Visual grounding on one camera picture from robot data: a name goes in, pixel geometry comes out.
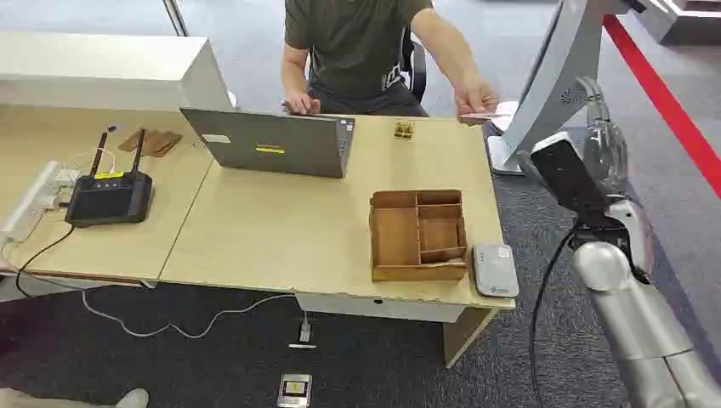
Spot black power cable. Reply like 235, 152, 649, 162
14, 224, 77, 300

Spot person's right hand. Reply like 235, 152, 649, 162
281, 91, 322, 116

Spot grey laptop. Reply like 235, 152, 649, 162
179, 106, 356, 180

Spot white power strip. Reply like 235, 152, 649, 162
0, 161, 81, 244

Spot black office chair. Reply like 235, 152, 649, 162
400, 26, 428, 104

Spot white platform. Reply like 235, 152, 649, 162
635, 0, 721, 47

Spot wooden desk leg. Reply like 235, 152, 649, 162
441, 307, 501, 371

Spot white cable plug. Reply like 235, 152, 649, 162
288, 313, 318, 350

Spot wooden card box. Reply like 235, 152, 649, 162
368, 189, 469, 284

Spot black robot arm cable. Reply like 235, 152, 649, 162
528, 224, 582, 408

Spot silver device with yellow label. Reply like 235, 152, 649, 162
276, 373, 313, 408

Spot white desk partition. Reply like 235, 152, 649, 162
0, 31, 234, 114

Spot white desk drawer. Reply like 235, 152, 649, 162
295, 292, 469, 326

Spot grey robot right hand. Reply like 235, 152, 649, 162
574, 76, 630, 198

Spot flat brown wooden pieces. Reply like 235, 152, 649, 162
117, 128, 184, 159

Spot metal pole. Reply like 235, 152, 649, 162
162, 0, 190, 38

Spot white floor cable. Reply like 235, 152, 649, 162
81, 288, 298, 340

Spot person's left hand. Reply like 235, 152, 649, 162
453, 80, 500, 119

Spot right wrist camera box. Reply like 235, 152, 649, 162
528, 131, 614, 216

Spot white shoe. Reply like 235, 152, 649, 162
115, 388, 150, 408

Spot black remote controller with antennas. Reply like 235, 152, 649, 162
64, 127, 154, 229

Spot person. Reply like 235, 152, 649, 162
280, 0, 500, 121

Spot grey card reader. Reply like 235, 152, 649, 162
470, 243, 521, 299

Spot pale card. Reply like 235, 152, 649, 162
457, 112, 512, 123

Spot white machine stand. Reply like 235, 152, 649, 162
486, 0, 633, 176

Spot thin white cable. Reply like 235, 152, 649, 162
66, 146, 117, 177

